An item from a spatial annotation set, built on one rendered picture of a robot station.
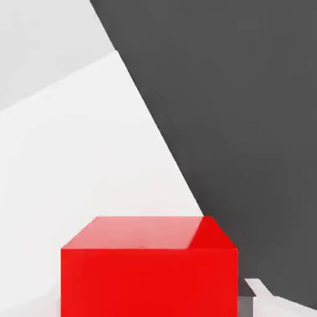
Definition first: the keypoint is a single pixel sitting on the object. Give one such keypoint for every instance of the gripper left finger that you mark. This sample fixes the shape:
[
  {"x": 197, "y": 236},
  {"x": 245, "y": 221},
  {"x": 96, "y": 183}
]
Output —
[{"x": 37, "y": 308}]

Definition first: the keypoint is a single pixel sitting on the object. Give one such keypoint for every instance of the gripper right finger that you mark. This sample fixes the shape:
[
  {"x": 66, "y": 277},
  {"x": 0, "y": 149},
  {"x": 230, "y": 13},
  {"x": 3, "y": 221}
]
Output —
[{"x": 267, "y": 305}]

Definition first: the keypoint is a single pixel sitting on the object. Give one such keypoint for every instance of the small red cube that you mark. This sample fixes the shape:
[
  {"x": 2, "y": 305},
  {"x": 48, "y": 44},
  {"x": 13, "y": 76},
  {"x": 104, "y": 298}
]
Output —
[{"x": 148, "y": 279}]

